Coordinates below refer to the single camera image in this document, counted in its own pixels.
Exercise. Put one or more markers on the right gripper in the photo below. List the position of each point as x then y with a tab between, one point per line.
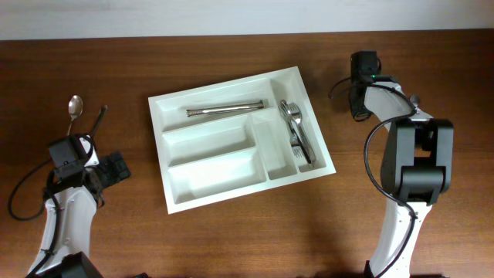
356	109

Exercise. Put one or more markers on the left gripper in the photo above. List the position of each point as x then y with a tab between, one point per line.
115	167

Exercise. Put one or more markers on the silver fork long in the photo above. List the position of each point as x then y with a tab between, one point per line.
288	111

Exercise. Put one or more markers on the silver fork short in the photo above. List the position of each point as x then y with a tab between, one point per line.
296	145

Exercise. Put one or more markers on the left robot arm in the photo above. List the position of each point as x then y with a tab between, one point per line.
72	195

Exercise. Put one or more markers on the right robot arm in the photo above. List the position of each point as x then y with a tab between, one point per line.
407	156

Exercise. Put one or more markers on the silver spoon far left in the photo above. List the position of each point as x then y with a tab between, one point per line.
75	109

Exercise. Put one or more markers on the white plastic cutlery tray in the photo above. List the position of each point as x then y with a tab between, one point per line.
212	158

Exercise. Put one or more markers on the small dark-handled spoon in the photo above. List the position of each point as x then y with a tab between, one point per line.
415	99

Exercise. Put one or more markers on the silver spoon dark handle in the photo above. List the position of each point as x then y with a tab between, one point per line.
98	120

